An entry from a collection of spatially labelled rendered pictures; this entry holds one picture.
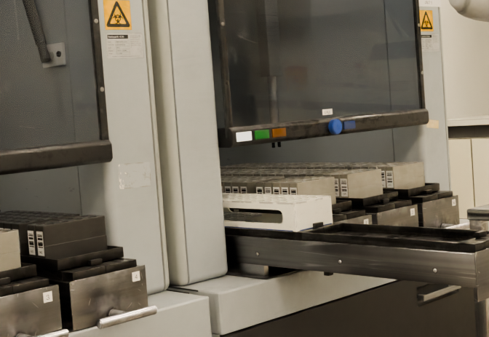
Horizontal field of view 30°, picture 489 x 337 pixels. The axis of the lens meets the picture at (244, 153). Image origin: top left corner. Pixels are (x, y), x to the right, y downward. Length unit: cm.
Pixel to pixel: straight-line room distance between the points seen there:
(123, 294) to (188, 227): 24
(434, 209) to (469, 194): 216
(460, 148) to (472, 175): 13
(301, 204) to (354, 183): 33
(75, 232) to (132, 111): 22
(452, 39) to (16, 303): 326
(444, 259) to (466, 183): 277
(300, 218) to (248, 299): 16
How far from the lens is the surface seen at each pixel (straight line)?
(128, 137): 148
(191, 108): 156
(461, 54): 433
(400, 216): 185
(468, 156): 409
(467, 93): 435
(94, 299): 134
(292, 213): 154
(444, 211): 198
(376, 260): 142
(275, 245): 156
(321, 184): 178
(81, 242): 141
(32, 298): 128
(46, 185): 160
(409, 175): 201
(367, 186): 189
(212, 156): 159
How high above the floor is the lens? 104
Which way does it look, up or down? 3 degrees down
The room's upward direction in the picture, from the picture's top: 4 degrees counter-clockwise
